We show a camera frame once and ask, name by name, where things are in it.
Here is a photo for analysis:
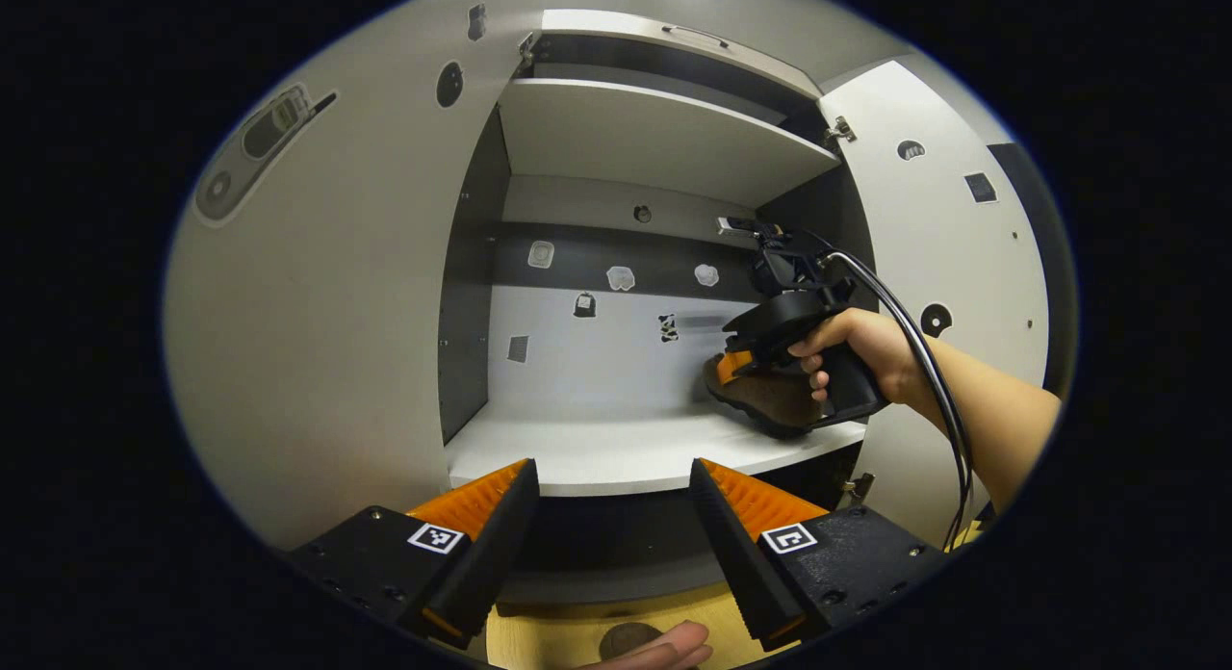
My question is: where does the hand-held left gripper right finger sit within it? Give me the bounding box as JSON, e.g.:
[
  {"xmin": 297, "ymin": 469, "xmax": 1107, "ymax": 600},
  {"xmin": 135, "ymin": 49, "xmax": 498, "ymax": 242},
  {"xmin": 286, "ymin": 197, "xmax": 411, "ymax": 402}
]
[{"xmin": 688, "ymin": 458, "xmax": 949, "ymax": 652}]

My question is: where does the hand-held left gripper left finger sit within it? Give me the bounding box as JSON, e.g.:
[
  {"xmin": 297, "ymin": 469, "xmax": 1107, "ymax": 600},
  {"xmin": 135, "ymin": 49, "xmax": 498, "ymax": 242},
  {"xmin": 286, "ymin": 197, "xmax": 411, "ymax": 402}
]
[{"xmin": 287, "ymin": 458, "xmax": 542, "ymax": 650}]

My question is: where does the brown fuzzy shoe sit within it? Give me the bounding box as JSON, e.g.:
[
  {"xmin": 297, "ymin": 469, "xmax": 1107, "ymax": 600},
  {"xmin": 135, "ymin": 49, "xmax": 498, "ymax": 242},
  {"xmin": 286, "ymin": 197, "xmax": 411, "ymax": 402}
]
[
  {"xmin": 599, "ymin": 622, "xmax": 667, "ymax": 663},
  {"xmin": 703, "ymin": 352, "xmax": 829, "ymax": 438}
]

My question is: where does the white shoe cabinet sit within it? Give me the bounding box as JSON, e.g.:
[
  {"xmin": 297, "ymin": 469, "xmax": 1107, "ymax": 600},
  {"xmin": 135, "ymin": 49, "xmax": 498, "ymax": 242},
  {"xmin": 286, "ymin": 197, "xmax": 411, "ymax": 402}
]
[{"xmin": 438, "ymin": 9, "xmax": 882, "ymax": 613}]

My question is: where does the white shoe cabinet door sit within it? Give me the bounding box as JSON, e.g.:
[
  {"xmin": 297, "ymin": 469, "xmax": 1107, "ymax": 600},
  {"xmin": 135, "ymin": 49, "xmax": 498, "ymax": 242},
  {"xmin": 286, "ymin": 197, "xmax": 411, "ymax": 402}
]
[
  {"xmin": 164, "ymin": 0, "xmax": 540, "ymax": 551},
  {"xmin": 816, "ymin": 59, "xmax": 1050, "ymax": 546}
]

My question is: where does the white cabinet shelf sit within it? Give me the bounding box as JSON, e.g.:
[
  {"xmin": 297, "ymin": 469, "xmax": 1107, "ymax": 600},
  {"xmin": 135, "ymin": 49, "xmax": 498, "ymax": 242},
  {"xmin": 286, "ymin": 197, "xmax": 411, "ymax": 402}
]
[{"xmin": 498, "ymin": 78, "xmax": 843, "ymax": 209}]

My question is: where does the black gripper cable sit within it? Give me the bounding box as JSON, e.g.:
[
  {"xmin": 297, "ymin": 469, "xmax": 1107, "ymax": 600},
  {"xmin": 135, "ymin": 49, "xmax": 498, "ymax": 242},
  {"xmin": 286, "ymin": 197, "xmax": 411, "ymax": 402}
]
[{"xmin": 818, "ymin": 251, "xmax": 975, "ymax": 553}]

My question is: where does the metal drawer handle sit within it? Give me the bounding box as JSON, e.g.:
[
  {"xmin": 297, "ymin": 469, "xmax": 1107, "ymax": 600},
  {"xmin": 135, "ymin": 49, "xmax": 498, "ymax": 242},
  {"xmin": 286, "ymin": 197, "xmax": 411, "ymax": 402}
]
[{"xmin": 661, "ymin": 25, "xmax": 731, "ymax": 51}]

